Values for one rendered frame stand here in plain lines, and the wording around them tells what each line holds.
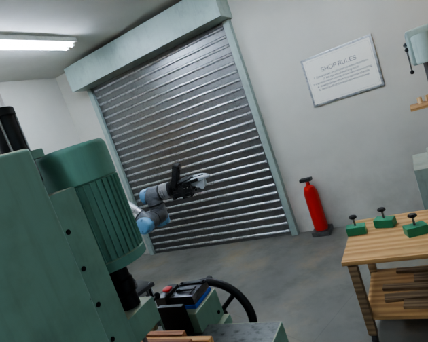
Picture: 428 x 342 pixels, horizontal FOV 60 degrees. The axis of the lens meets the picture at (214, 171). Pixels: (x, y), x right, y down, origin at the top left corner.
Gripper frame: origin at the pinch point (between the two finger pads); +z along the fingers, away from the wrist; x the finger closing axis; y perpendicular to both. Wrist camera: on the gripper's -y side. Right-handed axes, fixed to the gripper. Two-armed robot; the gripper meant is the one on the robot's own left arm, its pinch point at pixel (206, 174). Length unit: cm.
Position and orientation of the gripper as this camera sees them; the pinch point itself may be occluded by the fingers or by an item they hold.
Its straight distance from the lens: 165.3
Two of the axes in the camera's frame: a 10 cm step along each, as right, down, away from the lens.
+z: 9.0, -2.6, -3.4
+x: -2.4, 3.6, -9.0
